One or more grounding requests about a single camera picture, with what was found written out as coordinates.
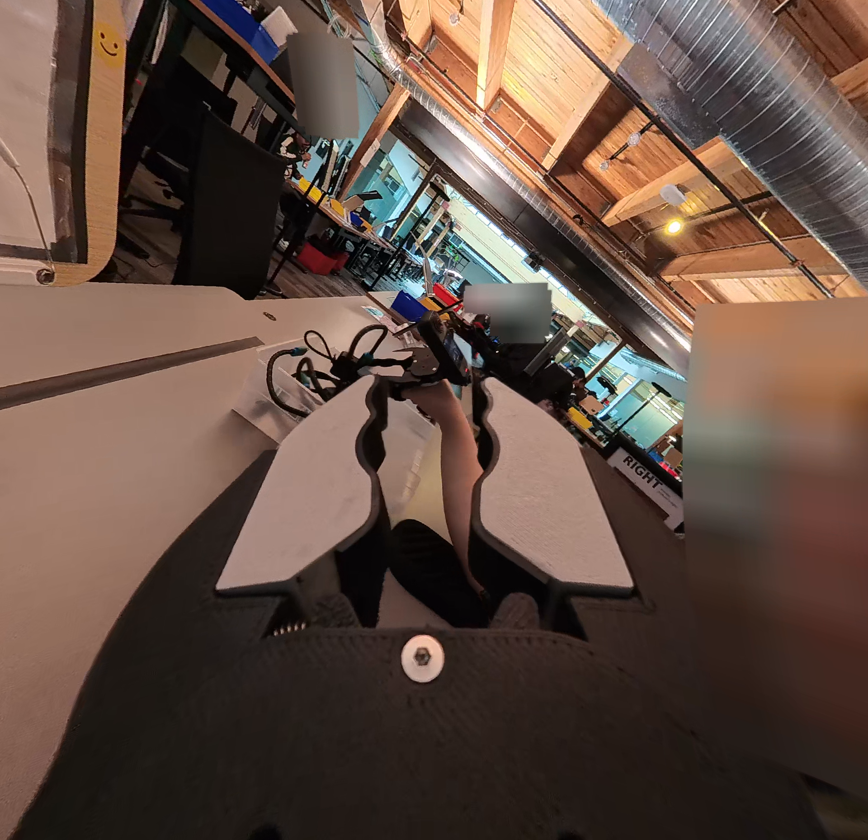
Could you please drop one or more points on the round ceiling lamp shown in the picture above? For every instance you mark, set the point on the round ceiling lamp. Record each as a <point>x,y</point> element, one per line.
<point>673,226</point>

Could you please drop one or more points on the yellow smiley sticker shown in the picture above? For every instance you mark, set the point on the yellow smiley sticker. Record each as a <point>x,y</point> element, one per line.
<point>109,43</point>

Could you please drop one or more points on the black track spotlight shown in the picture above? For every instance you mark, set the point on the black track spotlight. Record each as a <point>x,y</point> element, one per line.
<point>627,141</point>

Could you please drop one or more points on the wooden desk with dark frame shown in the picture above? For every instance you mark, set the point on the wooden desk with dark frame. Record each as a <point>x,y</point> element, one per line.
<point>203,26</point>

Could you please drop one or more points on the small blue storage bin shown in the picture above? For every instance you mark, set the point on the small blue storage bin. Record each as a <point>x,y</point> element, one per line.
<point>409,305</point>

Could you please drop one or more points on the clear plastic organizer box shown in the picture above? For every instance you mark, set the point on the clear plastic organizer box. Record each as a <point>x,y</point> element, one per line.
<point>271,402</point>

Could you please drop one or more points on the white board with wood edge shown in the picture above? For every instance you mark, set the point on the white board with wood edge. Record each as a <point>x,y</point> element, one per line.
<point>27,107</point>

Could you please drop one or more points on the large silver air duct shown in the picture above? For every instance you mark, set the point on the large silver air duct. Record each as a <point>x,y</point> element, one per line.
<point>746,74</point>

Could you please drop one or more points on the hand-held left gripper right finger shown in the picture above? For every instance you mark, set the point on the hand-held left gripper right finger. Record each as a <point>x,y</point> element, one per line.
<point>549,501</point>

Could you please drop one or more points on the black office chair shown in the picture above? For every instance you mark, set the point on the black office chair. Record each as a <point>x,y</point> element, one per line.
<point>230,209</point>

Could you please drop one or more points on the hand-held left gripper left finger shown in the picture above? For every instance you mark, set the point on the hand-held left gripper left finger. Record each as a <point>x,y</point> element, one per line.
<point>305,487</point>

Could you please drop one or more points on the red storage bin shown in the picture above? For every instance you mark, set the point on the red storage bin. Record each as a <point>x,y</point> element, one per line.
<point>320,257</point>

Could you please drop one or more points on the white ceiling sensor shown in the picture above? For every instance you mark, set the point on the white ceiling sensor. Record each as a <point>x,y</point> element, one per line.
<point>671,194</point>

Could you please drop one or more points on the black electronics module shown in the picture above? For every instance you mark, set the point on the black electronics module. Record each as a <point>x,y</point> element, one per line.
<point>437,355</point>

